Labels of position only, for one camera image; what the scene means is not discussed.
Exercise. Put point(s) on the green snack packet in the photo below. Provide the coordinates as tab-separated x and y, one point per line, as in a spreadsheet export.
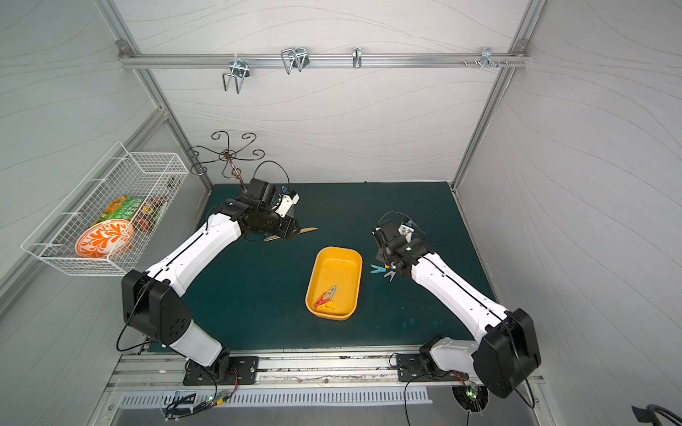
143	213

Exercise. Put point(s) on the dark metal cup stand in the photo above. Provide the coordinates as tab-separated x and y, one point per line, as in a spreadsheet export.
227	156

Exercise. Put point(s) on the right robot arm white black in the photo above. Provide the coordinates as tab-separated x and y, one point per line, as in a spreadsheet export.
504	351

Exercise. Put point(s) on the metal double hook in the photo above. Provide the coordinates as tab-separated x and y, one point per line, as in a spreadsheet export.
295	58
238	71

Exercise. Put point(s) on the round floor cable port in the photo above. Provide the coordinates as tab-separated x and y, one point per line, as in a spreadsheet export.
472	398

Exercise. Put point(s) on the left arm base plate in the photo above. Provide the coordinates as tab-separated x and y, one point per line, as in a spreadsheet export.
224	371

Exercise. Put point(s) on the metal crossbar rail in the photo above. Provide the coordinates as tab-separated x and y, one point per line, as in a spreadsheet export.
130	59

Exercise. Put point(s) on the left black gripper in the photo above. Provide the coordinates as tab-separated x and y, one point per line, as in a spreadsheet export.
290	228

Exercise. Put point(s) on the yellow plastic storage box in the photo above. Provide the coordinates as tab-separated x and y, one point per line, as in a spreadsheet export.
340	267

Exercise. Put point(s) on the metal hook right end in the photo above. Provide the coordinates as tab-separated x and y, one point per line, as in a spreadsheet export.
486	61

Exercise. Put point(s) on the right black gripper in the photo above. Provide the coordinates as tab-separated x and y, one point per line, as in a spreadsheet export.
392	264

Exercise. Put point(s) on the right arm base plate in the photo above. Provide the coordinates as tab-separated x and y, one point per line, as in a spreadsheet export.
420	368

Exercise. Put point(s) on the white slotted cable duct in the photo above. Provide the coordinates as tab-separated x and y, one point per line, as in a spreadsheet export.
281	397

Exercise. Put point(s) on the orange patterned bowl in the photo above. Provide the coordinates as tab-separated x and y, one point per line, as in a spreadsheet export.
107	238

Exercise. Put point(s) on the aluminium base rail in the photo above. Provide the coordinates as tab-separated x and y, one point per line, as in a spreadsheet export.
284	368

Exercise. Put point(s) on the red clothespin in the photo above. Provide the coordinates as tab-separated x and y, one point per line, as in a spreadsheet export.
323	300

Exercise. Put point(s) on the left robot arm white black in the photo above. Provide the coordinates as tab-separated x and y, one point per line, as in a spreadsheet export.
153	299

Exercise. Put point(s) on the small metal hook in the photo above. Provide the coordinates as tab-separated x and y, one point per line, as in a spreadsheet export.
357	58

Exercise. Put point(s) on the white wire basket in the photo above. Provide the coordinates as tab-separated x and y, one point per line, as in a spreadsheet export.
120	172

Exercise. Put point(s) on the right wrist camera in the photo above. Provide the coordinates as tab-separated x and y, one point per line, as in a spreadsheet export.
406	229

